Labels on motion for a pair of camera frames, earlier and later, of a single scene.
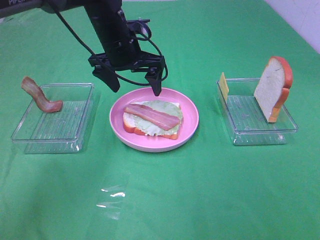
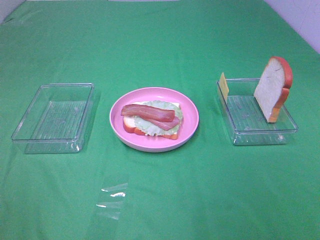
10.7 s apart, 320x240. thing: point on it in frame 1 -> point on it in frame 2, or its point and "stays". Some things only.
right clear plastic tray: x=246 y=119 stays
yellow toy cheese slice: x=224 y=86 stays
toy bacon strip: x=30 y=86 -> x=148 y=112
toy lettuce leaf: x=148 y=127 stays
